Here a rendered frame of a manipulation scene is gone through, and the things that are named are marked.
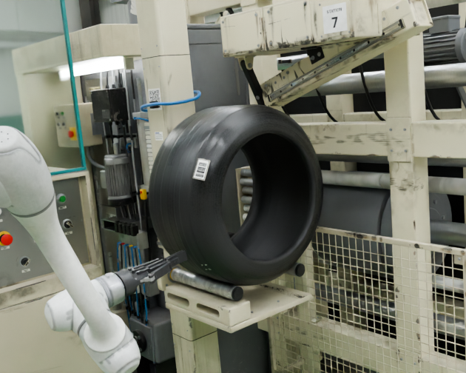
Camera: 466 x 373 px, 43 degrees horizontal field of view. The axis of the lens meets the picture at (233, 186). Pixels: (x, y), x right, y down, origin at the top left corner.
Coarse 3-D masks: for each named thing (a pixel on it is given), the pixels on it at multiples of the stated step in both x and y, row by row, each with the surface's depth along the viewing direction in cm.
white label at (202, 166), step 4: (200, 160) 170; (204, 160) 170; (208, 160) 169; (200, 164) 170; (204, 164) 170; (208, 164) 169; (196, 168) 170; (200, 168) 170; (204, 168) 169; (196, 172) 170; (200, 172) 169; (204, 172) 169; (196, 176) 170; (200, 176) 169; (204, 176) 169; (204, 180) 168
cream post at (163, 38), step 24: (144, 0) 205; (168, 0) 204; (144, 24) 207; (168, 24) 204; (144, 48) 210; (168, 48) 205; (144, 72) 212; (168, 72) 205; (168, 96) 206; (192, 96) 213; (168, 120) 207; (192, 336) 220; (216, 336) 227; (192, 360) 221; (216, 360) 228
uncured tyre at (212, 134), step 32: (192, 128) 182; (224, 128) 175; (256, 128) 180; (288, 128) 189; (160, 160) 184; (192, 160) 172; (224, 160) 173; (256, 160) 218; (288, 160) 213; (160, 192) 181; (192, 192) 170; (256, 192) 220; (288, 192) 217; (320, 192) 201; (160, 224) 184; (192, 224) 172; (224, 224) 174; (256, 224) 220; (288, 224) 214; (192, 256) 179; (224, 256) 176; (256, 256) 212; (288, 256) 192
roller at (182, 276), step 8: (176, 272) 206; (184, 272) 203; (192, 272) 202; (176, 280) 206; (184, 280) 202; (192, 280) 198; (200, 280) 195; (208, 280) 193; (216, 280) 191; (200, 288) 195; (208, 288) 192; (216, 288) 188; (224, 288) 186; (232, 288) 183; (240, 288) 184; (224, 296) 186; (232, 296) 182; (240, 296) 184
